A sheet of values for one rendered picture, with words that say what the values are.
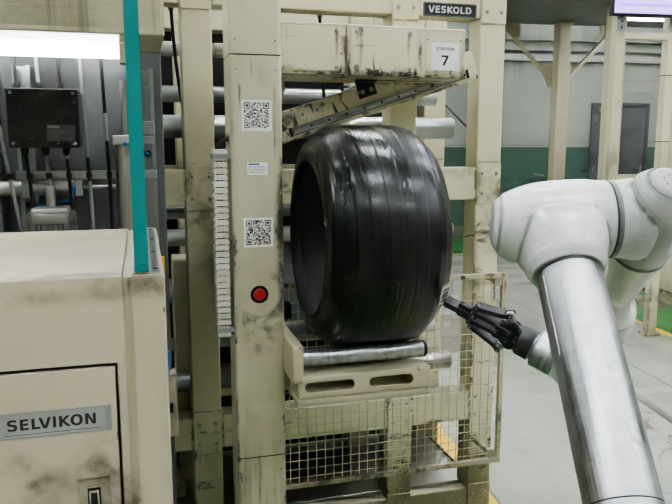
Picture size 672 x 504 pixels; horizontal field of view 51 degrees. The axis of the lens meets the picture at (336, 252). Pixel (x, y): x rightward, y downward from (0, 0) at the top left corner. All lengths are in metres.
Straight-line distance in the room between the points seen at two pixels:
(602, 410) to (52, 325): 0.73
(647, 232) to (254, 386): 1.07
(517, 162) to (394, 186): 10.01
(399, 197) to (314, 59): 0.58
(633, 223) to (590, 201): 0.08
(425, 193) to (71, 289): 0.96
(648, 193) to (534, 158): 10.58
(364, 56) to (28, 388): 1.43
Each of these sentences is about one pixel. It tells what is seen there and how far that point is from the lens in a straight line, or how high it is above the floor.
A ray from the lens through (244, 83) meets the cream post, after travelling 1.76.
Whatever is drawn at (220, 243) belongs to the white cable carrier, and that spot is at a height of 1.19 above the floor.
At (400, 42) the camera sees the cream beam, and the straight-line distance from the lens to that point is 2.16.
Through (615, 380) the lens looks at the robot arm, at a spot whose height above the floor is 1.12.
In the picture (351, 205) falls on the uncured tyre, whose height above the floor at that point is 1.30.
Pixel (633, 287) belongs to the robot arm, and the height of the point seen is 1.18.
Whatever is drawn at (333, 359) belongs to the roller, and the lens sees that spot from 1.81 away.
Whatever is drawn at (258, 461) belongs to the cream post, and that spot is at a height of 0.61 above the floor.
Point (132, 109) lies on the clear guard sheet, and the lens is 0.95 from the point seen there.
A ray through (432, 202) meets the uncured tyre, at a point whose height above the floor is 1.30.
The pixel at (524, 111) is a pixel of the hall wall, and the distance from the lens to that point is 11.78.
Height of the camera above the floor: 1.44
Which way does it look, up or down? 9 degrees down
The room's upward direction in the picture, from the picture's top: straight up
